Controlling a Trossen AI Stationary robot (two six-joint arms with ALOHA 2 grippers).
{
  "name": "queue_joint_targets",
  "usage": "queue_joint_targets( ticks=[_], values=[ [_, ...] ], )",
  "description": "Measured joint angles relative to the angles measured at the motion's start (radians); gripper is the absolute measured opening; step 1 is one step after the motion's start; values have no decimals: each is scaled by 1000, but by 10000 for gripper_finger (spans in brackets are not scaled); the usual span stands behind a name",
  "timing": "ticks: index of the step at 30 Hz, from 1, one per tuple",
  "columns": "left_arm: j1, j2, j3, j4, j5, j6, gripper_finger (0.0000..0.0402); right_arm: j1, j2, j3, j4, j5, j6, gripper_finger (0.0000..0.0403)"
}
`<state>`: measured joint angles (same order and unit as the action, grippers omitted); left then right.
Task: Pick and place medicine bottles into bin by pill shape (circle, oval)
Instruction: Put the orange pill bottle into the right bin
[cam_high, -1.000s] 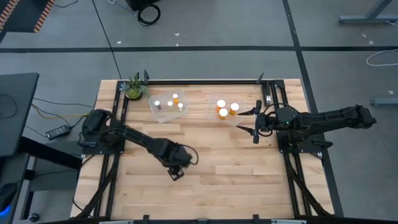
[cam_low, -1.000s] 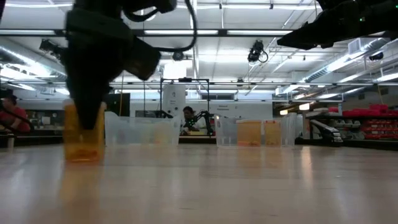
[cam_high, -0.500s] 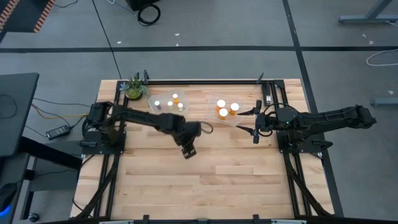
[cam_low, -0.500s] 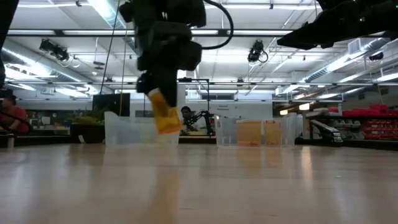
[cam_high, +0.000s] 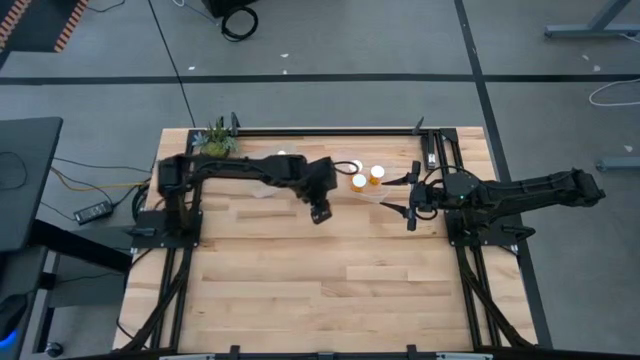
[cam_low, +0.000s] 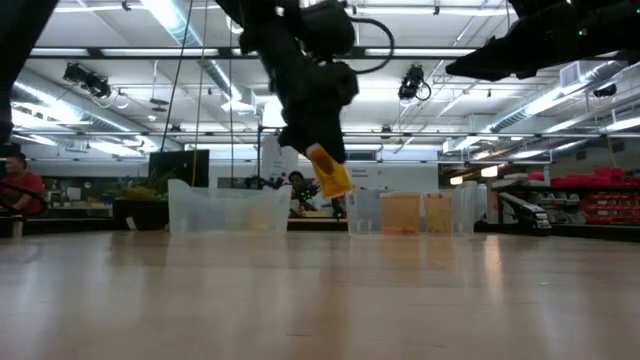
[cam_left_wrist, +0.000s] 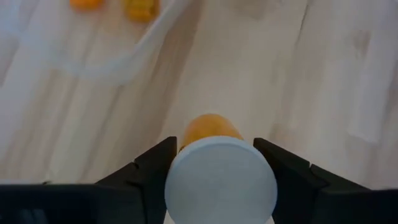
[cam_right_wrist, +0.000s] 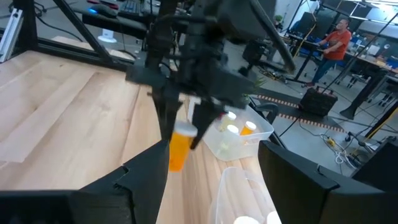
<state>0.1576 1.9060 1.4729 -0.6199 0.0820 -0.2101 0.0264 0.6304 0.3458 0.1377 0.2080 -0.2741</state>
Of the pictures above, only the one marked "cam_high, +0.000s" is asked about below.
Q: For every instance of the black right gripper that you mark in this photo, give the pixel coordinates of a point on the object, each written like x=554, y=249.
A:
x=430, y=197

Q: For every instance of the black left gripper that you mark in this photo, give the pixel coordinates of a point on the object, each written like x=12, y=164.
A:
x=317, y=177

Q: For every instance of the orange pill bottle white cap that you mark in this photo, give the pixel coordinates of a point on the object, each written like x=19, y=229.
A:
x=359, y=181
x=377, y=172

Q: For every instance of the pink pill bottle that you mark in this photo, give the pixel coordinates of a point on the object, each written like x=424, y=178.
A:
x=357, y=165

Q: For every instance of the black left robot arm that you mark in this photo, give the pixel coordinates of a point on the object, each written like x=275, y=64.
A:
x=240, y=167

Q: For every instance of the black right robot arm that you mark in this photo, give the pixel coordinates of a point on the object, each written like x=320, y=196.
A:
x=525, y=192

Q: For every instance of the clear plastic bin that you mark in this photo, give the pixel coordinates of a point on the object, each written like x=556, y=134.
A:
x=375, y=196

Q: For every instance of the green potted plant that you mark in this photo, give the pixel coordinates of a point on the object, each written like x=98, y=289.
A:
x=216, y=145

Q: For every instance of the black box on floor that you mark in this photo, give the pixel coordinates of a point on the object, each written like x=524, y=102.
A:
x=225, y=6

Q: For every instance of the grey table leg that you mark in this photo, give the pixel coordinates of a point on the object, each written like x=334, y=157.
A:
x=617, y=164
x=575, y=31

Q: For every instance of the black power adapter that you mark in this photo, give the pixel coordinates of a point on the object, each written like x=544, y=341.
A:
x=93, y=212

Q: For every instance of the black desk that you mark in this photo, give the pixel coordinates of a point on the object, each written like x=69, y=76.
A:
x=30, y=175

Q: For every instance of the black caster wheel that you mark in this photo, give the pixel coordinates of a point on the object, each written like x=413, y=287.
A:
x=54, y=349

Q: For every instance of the black mat orange striped edges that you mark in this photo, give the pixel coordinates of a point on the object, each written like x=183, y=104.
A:
x=30, y=25

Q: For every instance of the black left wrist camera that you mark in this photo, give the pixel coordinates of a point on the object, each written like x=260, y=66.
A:
x=321, y=213

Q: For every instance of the black aluminium rig frame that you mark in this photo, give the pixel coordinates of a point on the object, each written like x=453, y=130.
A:
x=325, y=132

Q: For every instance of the grey angled frame bracket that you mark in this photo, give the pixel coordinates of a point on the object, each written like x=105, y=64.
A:
x=431, y=150

